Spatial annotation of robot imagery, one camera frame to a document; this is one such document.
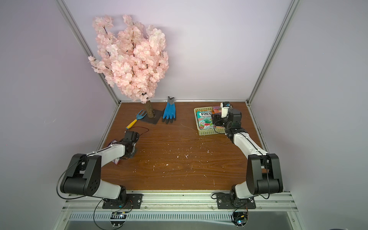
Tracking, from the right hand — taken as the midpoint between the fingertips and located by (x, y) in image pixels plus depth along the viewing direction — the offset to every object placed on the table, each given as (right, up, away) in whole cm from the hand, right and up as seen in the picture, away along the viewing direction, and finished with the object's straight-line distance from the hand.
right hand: (218, 111), depth 88 cm
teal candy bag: (-8, -6, +10) cm, 14 cm away
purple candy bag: (+2, +1, +14) cm, 14 cm away
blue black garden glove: (-34, -2, +22) cm, 41 cm away
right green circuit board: (+7, -54, -18) cm, 57 cm away
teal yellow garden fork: (-59, -4, +23) cm, 63 cm away
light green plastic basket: (+3, -13, +8) cm, 15 cm away
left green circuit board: (-56, -56, -15) cm, 81 cm away
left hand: (-60, -25, +5) cm, 65 cm away
